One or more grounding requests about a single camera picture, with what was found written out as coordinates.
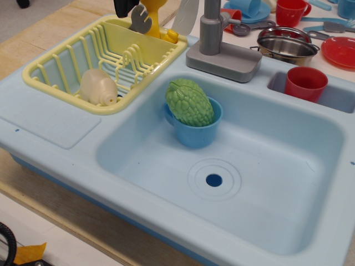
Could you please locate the grey toy fork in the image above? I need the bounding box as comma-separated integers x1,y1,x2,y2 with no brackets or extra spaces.
129,4,152,34

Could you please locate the black braided cable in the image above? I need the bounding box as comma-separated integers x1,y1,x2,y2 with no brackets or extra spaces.
0,222,17,266

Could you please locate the light blue cup on plate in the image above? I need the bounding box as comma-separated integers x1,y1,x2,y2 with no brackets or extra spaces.
229,0,261,17

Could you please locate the yellow tape piece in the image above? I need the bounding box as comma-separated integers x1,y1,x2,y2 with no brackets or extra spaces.
14,242,47,265

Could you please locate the red cup in compartment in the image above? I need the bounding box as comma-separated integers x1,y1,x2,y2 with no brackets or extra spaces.
284,66,328,103

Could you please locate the yellow toy utensil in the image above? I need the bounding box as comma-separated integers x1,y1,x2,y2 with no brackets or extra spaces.
140,0,167,39

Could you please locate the light blue toy sink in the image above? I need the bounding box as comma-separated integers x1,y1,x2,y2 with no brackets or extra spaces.
1,54,354,265

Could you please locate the black caster wheel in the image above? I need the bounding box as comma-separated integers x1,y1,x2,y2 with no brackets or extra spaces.
16,0,30,9

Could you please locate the light blue toy utensil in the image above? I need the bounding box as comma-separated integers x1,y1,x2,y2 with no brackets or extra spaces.
301,17,348,23

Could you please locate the small yellow toy piece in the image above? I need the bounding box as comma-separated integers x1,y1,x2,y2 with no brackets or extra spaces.
162,29,179,44

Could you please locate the cream toy detergent bottle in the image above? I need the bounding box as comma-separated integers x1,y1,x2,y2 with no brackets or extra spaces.
79,69,118,106

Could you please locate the green toy bitter melon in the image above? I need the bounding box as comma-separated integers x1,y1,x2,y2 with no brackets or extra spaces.
165,79,215,127

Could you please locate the blue cup at edge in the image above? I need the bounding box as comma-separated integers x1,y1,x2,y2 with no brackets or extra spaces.
337,0,355,19

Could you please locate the grey toy spoon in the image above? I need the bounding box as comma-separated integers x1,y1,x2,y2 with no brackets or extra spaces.
232,20,276,37

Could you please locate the light blue plate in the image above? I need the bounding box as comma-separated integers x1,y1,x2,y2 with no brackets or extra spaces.
223,1,271,24

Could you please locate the small steel pot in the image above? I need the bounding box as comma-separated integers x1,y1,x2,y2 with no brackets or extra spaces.
250,27,320,66

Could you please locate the red cup lying down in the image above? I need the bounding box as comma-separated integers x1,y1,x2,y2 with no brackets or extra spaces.
220,8,242,31

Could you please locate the red mug with handle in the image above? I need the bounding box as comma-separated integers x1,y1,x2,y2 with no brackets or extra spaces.
276,0,312,28

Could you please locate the yellow plastic drying rack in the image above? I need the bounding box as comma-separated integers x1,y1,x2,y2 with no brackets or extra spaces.
22,15,187,115

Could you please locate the blue plastic cup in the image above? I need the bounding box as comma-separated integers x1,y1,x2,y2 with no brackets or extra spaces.
164,97,224,149

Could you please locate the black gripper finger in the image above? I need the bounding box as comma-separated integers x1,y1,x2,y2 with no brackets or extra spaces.
113,0,140,18

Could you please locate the red plastic plate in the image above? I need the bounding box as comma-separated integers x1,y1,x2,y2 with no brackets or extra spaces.
321,37,354,70

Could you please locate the grey toy faucet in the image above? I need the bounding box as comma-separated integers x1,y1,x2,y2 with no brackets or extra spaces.
186,1,262,83

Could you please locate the grey toy spatula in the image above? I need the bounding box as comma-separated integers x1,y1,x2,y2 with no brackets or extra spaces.
307,22,354,40

